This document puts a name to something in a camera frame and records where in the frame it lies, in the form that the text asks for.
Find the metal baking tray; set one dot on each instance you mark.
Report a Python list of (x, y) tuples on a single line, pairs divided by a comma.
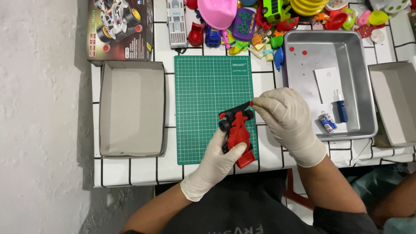
[(325, 52)]

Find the blue plastic toy piece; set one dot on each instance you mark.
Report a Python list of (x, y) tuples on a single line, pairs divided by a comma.
[(279, 58)]

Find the stack of yellow plastic rings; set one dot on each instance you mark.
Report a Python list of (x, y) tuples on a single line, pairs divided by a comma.
[(308, 6)]

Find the green cutting mat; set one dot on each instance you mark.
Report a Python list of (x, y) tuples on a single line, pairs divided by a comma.
[(201, 104)]

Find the small battery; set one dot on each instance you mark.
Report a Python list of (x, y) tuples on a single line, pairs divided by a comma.
[(330, 119), (326, 125)]

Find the red black toy racing car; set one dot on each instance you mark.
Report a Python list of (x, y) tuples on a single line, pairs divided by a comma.
[(239, 130)]

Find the white grid tablecloth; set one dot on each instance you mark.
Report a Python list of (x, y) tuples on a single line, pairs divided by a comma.
[(130, 170)]

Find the purple toy with green gears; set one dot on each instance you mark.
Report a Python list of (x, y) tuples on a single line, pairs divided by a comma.
[(243, 24)]

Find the grey cardboard box bottom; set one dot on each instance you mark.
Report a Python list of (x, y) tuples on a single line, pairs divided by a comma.
[(395, 100)]

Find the person's left hand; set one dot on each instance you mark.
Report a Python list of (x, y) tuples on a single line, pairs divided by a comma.
[(208, 169)]

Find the pink plastic bowl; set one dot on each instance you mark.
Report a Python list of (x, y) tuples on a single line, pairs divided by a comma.
[(217, 13)]

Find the person's right hand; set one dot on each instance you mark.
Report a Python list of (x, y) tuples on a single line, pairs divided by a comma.
[(291, 126)]

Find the small blue toy car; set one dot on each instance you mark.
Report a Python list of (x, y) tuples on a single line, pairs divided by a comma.
[(213, 37)]

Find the green toy truck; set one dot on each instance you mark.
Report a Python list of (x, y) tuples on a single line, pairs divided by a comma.
[(273, 8)]

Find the heap of colourful plastic toys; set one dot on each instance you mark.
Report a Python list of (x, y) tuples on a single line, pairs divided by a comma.
[(336, 20)]

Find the person's black shirt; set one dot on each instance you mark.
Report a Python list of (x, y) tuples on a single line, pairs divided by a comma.
[(243, 204)]

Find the printed toy car box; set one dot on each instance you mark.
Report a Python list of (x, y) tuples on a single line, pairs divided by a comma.
[(120, 29)]

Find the person's bare knee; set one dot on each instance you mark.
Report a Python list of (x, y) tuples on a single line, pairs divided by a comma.
[(395, 201)]

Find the white toy bus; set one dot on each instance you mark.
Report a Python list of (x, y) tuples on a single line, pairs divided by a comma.
[(176, 26)]

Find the red plastic stool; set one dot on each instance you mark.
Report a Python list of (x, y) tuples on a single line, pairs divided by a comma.
[(297, 195)]

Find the teal cloth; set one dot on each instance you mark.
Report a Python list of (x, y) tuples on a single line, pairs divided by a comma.
[(373, 180)]

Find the grey cardboard box lid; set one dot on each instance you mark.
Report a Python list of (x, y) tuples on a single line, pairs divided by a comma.
[(131, 110)]

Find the white paper sheet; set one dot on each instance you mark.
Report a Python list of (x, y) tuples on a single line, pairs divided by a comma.
[(326, 84)]

